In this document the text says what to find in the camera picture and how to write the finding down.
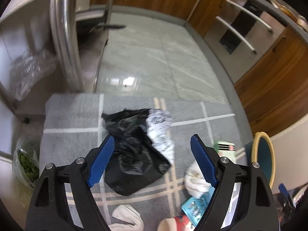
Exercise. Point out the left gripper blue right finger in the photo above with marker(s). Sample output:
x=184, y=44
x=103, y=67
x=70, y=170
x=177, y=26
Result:
x=255, y=209

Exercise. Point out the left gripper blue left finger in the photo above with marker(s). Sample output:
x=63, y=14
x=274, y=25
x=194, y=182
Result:
x=49, y=210

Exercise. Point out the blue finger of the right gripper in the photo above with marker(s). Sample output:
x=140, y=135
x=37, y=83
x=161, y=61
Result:
x=285, y=192

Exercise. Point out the white tissue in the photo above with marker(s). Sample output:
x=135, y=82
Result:
x=194, y=181
x=126, y=213

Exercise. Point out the green white medicine box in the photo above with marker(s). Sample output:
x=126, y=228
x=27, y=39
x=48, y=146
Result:
x=226, y=149

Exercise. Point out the red patterned paper cup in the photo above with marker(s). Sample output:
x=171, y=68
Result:
x=179, y=223

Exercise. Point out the black plastic bag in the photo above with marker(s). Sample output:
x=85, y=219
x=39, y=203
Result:
x=134, y=163

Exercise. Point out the printed white wrapper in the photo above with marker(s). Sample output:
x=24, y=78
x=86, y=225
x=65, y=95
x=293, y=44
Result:
x=158, y=124

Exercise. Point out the wooden kitchen cabinets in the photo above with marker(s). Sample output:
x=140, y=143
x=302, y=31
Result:
x=210, y=50

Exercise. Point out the teal bin with yellow rim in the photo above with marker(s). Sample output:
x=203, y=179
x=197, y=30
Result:
x=263, y=153

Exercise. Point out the bag of green vegetables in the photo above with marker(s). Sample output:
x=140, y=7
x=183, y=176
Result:
x=26, y=163

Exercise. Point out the light blue snack packet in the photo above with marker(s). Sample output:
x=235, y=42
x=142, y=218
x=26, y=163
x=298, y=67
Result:
x=194, y=208

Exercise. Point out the crumpled white tissue front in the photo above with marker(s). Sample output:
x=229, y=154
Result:
x=126, y=213

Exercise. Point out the clear bag on floor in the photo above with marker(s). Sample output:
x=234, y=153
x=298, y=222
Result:
x=28, y=69

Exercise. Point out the steel drawer oven unit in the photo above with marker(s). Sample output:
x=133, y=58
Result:
x=240, y=35

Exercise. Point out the wok on counter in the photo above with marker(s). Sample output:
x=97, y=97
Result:
x=298, y=19

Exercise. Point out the stainless steel shelf rack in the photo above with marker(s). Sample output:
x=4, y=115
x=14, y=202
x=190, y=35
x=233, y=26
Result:
x=66, y=25

